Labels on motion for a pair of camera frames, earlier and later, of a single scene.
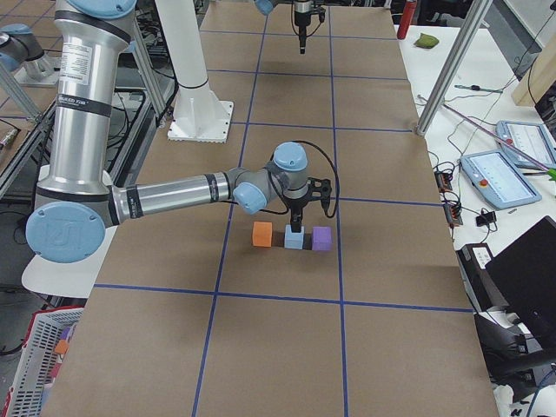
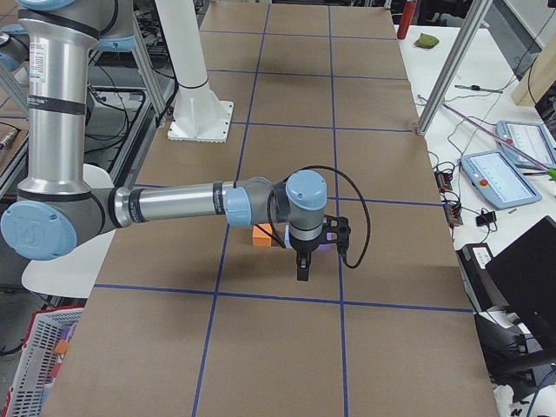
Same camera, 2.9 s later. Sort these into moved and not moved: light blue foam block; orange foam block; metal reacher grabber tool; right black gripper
Moved: right black gripper
Not moved: metal reacher grabber tool; orange foam block; light blue foam block
